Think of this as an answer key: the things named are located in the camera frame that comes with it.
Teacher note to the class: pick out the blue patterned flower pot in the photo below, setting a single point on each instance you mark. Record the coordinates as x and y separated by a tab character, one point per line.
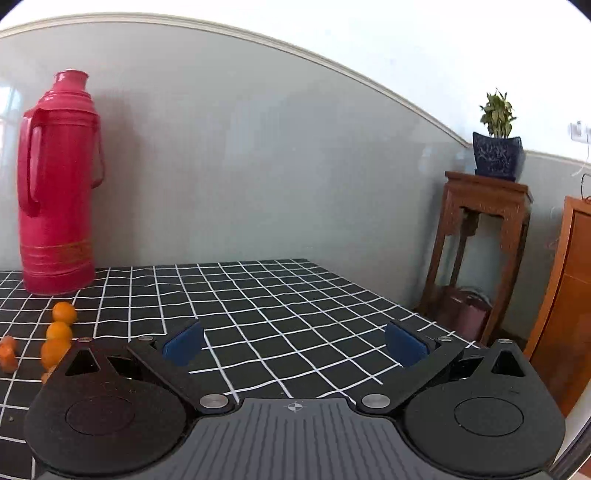
497	157

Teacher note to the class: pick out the orange wooden cabinet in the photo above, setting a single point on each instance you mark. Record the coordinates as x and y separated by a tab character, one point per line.
568	300

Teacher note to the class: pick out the pink bag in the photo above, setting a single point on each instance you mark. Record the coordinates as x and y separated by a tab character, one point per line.
464	311

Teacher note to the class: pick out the small orange kumquat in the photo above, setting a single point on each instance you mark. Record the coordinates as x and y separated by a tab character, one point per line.
64	313
59	331
53	353

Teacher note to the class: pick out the white wall socket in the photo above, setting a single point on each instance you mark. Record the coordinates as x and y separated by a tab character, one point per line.
579	131

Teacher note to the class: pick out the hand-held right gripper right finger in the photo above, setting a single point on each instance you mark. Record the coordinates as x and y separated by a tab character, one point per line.
405	345

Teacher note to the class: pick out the green bamboo plant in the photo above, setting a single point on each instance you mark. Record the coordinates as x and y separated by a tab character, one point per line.
497	113

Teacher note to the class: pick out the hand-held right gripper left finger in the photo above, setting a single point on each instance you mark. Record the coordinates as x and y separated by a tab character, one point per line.
183	345

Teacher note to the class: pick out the brown wooden plant stand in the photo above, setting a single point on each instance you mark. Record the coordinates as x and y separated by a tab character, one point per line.
485	194

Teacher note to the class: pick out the red thermos flask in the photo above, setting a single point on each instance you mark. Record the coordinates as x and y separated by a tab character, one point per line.
55	184

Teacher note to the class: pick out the black white checkered tablecloth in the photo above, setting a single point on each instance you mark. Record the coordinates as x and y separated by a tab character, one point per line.
277	314

